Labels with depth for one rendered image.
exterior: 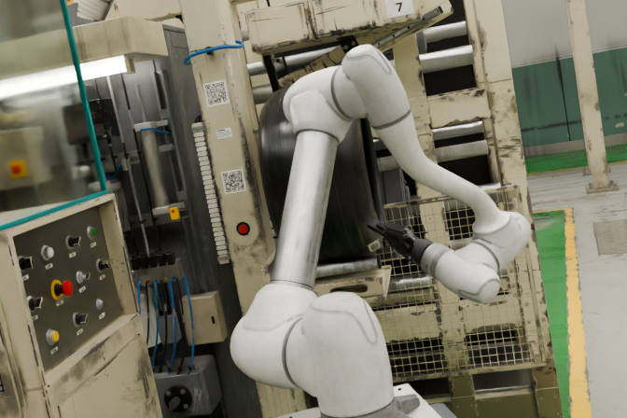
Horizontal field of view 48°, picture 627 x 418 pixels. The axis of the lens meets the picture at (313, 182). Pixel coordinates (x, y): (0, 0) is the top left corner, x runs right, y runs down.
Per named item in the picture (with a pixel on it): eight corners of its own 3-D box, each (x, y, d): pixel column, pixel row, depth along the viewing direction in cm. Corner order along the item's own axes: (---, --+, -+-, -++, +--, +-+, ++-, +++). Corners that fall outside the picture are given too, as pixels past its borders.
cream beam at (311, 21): (251, 53, 247) (243, 11, 245) (267, 55, 271) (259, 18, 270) (422, 19, 236) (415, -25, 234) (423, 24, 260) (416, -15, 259)
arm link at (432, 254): (436, 286, 186) (420, 277, 190) (459, 267, 189) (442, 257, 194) (431, 262, 181) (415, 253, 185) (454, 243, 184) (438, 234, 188)
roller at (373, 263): (272, 267, 225) (276, 277, 227) (271, 275, 221) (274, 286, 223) (379, 251, 219) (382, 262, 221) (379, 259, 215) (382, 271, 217)
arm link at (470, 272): (435, 291, 186) (467, 262, 191) (481, 319, 175) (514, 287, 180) (429, 262, 180) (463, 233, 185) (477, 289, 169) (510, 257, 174)
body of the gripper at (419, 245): (418, 253, 185) (394, 239, 192) (423, 275, 190) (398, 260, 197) (437, 237, 188) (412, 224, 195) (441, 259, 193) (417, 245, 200)
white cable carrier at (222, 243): (219, 264, 233) (190, 123, 228) (223, 260, 238) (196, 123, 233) (231, 262, 233) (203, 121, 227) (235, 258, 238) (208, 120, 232)
